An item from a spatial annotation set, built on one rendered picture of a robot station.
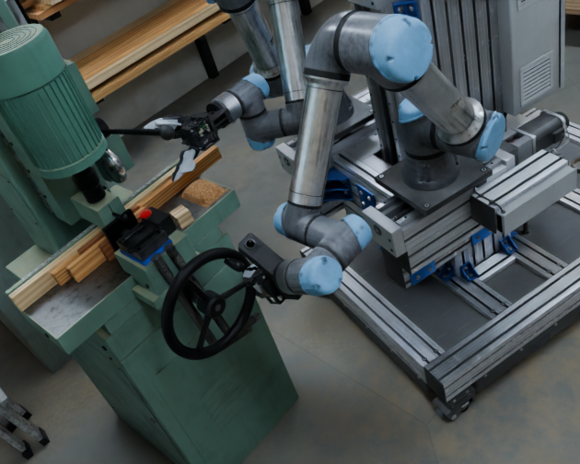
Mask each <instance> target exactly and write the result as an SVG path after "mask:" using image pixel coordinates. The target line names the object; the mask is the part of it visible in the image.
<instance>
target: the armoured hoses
mask: <svg viewBox="0 0 580 464"><path fill-rule="evenodd" d="M164 250H165V252H166V253H167V254H168V255H169V257H170V258H171V259H172V261H173V262H174V264H175V265H176V267H177V268H178V270H179V271H180V270H181V269H182V267H183V266H184V265H185V264H186V262H185V261H184V259H183V258H182V257H181V256H180V254H179V253H178V251H177V249H176V248H175V246H174V245H173V243H168V244H167V245H166V246H165V247H164ZM151 261H153V263H154V264H155V265H156V267H157V269H158V270H159V271H160V273H161V275H162V276H163V277H164V279H165V280H166V282H167V283H168V285H171V283H172V281H173V279H174V278H175V276H174V274H173V272H172V271H171V270H170V268H169V267H168V266H167V264H166V262H165V261H164V260H163V258H162V256H161V255H160V254H159V253H158V254H155V255H154V256H153V257H152V258H151ZM190 279H191V280H192V281H193V282H194V283H195V284H196V285H197V286H198V287H199V288H200V289H201V290H202V291H204V289H203V287H202V286H201V285H200V283H199V281H198V280H197V279H196V277H195V276H194V274H193V275H192V276H191V277H190ZM178 300H179V301H180V302H181V304H182V305H183V307H184V309H185V310H186V311H187V313H188V314H189V316H190V317H191V319H192V320H193V322H194V324H195V325H196V326H197V328H198V329H199V331H201V329H202V325H203V318H202V316H201V315H200V313H199V311H198V310H197V309H196V307H195V306H194V304H193V303H192V302H191V301H190V299H189V297H188V296H187V294H186V293H185V291H184V289H183V288H182V289H181V291H180V295H179V297H178ZM260 319H261V314H260V313H258V312H255V313H254V314H253V315H251V316H250V317H249V320H248V322H247V323H246V325H245V327H244V328H243V330H242V331H241V333H240V334H239V336H238V337H237V338H236V339H235V340H234V341H233V342H232V343H230V344H229V345H228V346H227V347H229V346H230V345H232V344H233V343H235V342H237V341H238V340H240V339H241V338H243V337H244V336H246V335H247V334H248V333H250V332H251V331H252V329H253V328H252V325H253V324H254V323H256V322H257V321H259V320H260ZM213 320H214V322H215V323H216V324H217V326H218V327H219V329H220V330H221V332H223V333H224V335H225V334H226V333H227V332H228V330H229V329H230V327H229V326H228V324H227V323H226V321H225V320H224V318H223V317H222V315H220V316H219V317H218V318H215V319H213ZM205 339H206V341H207V342H208V344H209V345H210V344H212V343H214V342H216V341H217V339H216V337H215V336H214V335H213V333H212V332H211V330H210V329H209V328H208V331H207V333H206V337H205Z"/></svg>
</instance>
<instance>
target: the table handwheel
mask: <svg viewBox="0 0 580 464"><path fill-rule="evenodd" d="M225 258H229V259H234V260H237V261H241V262H243V263H244V266H245V269H244V271H245V270H247V268H248V267H250V265H251V264H250V262H249V260H248V259H247V258H246V257H245V256H244V255H242V254H241V253H240V252H239V251H237V250H235V249H231V248H214V249H209V250H206V251H204V252H202V253H200V254H199V255H197V256H195V257H194V258H193V259H191V260H190V261H189V262H187V263H186V264H185V265H184V266H183V267H182V269H181V270H180V271H179V272H178V274H177V275H176V276H175V278H174V279H173V281H172V283H171V285H170V286H169V288H168V291H167V293H166V296H165V299H164V302H163V307H162V312H161V329H162V333H163V336H164V339H165V341H166V343H167V345H168V347H169V348H170V350H171V351H172V352H174V353H175V354H177V355H178V356H180V357H182V358H185V359H190V360H201V359H205V358H208V357H211V356H213V355H215V354H218V353H220V352H221V351H223V350H224V349H226V348H227V346H228V345H229V344H230V343H232V342H233V341H234V340H235V339H236V338H237V337H238V336H239V334H240V333H241V331H242V330H243V328H244V327H245V325H246V323H247V322H248V320H249V316H250V314H251V311H252V309H253V306H254V302H255V297H256V289H255V288H254V287H253V286H247V285H246V283H245V282H244V281H242V282H241V283H239V284H237V285H236V286H234V287H232V288H231V289H229V290H227V291H225V292H224V293H223V294H221V295H219V294H218V293H216V292H214V291H212V290H206V291H202V290H201V289H200V288H199V287H198V286H197V285H196V284H195V283H194V282H193V281H192V280H191V279H190V277H191V276H192V275H193V274H194V273H195V272H196V271H197V270H198V269H200V268H201V267H202V266H204V265H205V264H206V263H208V262H210V261H215V260H219V259H225ZM244 271H243V273H244ZM184 285H185V286H184ZM183 286H184V287H183ZM245 287H246V291H245V297H244V302H243V305H242V308H241V310H240V312H239V314H238V317H237V319H236V321H235V322H234V324H233V325H232V327H231V328H230V329H229V330H228V332H227V333H226V334H225V335H224V336H223V337H221V338H220V339H219V340H218V341H216V342H214V343H212V344H210V345H208V346H206V347H203V345H204V341H205V337H206V333H207V331H208V328H209V325H210V321H211V319H215V318H218V317H219V316H220V315H221V314H222V313H223V312H224V310H225V308H226V299H227V298H229V297H230V296H232V295H234V294H235V293H236V292H238V291H239V290H241V289H243V288H245ZM182 288H183V289H184V291H185V293H186V294H187V296H188V297H189V299H190V301H191V302H193V303H195V304H196V305H197V308H198V310H199V311H200V312H201V313H203V314H204V319H203V325H202V329H201V333H200V336H199V340H198V342H197V345H196V348H190V347H187V346H185V345H183V344H182V343H181V342H180V341H179V339H178V337H177V335H176V333H175V330H174V325H173V316H174V309H175V306H176V302H177V300H178V297H179V295H180V291H181V289H182Z"/></svg>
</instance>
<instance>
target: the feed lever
mask: <svg viewBox="0 0 580 464"><path fill-rule="evenodd" d="M95 121H96V122H97V124H98V126H99V129H100V130H101V132H102V133H103V135H104V137H105V139H106V138H108V137H109V136H110V135H111V134H131V135H160V136H161V138H162V139H164V140H167V141H168V140H171V139H172V138H174V136H175V130H174V128H173V127H172V126H170V125H164V126H162V127H161V129H160V130H145V129H110V128H109V127H108V125H107V124H106V123H105V122H104V121H103V120H102V119H101V118H95Z"/></svg>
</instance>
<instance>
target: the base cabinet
mask: <svg viewBox="0 0 580 464"><path fill-rule="evenodd" d="M242 281H243V272H240V273H239V272H236V271H234V270H233V269H231V268H230V267H228V266H227V265H226V266H225V267H224V268H223V269H222V270H220V271H219V272H218V273H217V274H216V275H215V276H214V277H213V278H212V279H211V280H209V281H208V282H207V283H206V284H205V285H204V286H203V289H204V291H206V290H212V291H214V292H216V293H218V294H219V295H221V294H223V293H224V292H225V291H227V290H229V289H231V288H232V287H234V286H236V285H237V284H239V283H241V282H242ZM245 291H246V287H245V288H243V289H241V290H239V291H238V292H236V293H235V294H234V295H232V296H230V297H229V298H227V299H226V308H225V310H224V312H223V313H222V314H221V315H222V317H223V318H224V320H225V321H226V323H227V324H228V326H229V327H230V328H231V327H232V325H233V324H234V322H235V321H236V319H237V317H238V314H239V312H240V310H241V308H242V305H243V302H244V297H245ZM255 312H258V313H260V314H261V319H260V320H259V321H257V322H256V323H254V324H253V325H252V328H253V329H252V331H251V332H250V333H248V334H247V335H246V336H244V337H243V338H241V339H240V340H238V341H237V342H235V343H233V344H232V345H230V346H229V347H227V348H226V349H225V350H224V351H221V352H220V353H218V354H215V355H213V356H211V357H208V358H205V359H201V360H190V359H185V358H182V357H180V356H178V355H177V354H175V353H174V352H172V351H171V350H170V348H169V347H168V345H167V343H166V341H165V339H164V336H163V333H162V329H161V325H160V326H159V327H158V328H157V329H156V330H155V331H153V332H152V333H151V334H150V335H149V336H148V337H147V338H146V339H145V340H144V341H142V342H141V343H140V344H139V345H138V346H137V347H136V348H135V349H134V350H133V351H131V352H130V353H129V354H128V355H127V356H126V357H125V358H124V359H123V360H122V361H118V360H117V359H115V358H114V357H113V356H111V355H110V354H108V353H107V352H106V351H104V350H103V349H102V348H100V347H99V346H98V345H96V344H95V343H94V342H92V341H91V340H90V339H89V338H87V339H86V340H85V341H84V342H82V343H81V344H80V345H79V346H78V347H77V348H76V349H74V350H73V351H72V352H71V355H72V356H73V357H74V359H75V360H76V361H77V362H78V364H79V365H80V366H81V368H82V369H83V370H84V372H85V373H86V374H87V376H88V377H89V378H90V380H91V381H92V382H93V384H94V385H95V386H96V388H97V389H98V390H99V392H100V393H101V395H102V396H103V397H104V399H105V400H106V401H107V402H108V404H109V405H110V406H111V408H112V409H113V410H114V411H115V412H116V414H117V415H119V416H120V417H121V418H122V419H123V420H124V421H125V422H127V423H128V424H129V425H130V426H131V427H132V428H133V429H134V430H135V431H136V432H138V433H139V434H140V435H141V436H143V437H144V438H145V439H146V440H147V441H148V442H150V443H151V444H152V445H153V446H154V447H156V448H157V449H158V450H159V451H160V452H161V453H163V454H164V455H165V456H166V457H167V458H169V459H170V460H171V461H172V462H173V463H175V464H241V463H242V462H243V461H244V460H245V459H246V457H247V456H248V455H249V454H250V453H251V452H252V450H253V449H254V448H255V447H256V446H257V445H258V444H259V443H260V441H261V440H262V439H263V438H264V437H265V436H266V435H267V434H268V433H269V432H270V431H271V430H272V428H273V427H274V426H275V425H276V424H277V423H278V421H279V420H280V419H281V418H282V417H283V416H284V414H285V413H286V412H287V411H288V410H289V409H290V408H291V406H292V405H293V404H294V403H295V402H296V401H297V399H298V395H297V393H296V389H295V387H294V385H293V382H292V380H291V378H290V376H289V374H288V372H287V369H286V367H285V365H284V361H283V359H282V357H281V355H280V353H279V351H278V348H277V346H276V344H275V341H274V339H273V336H272V334H271V332H270V330H269V327H268V325H267V323H266V320H265V318H264V316H263V314H262V312H261V308H260V306H259V304H258V301H257V299H256V297H255V302H254V306H253V309H252V311H251V314H250V316H251V315H253V314H254V313H255ZM173 325H174V330H175V333H176V335H177V337H178V339H179V341H180V342H181V343H182V344H183V345H185V346H187V347H190V348H196V345H197V342H198V340H199V336H200V333H201V332H200V331H199V329H198V328H197V326H196V325H195V324H194V322H193V320H192V319H191V317H190V316H189V314H188V313H187V311H186V310H185V309H184V307H183V306H181V307H180V308H179V309H178V310H176V311H175V312H174V316H173Z"/></svg>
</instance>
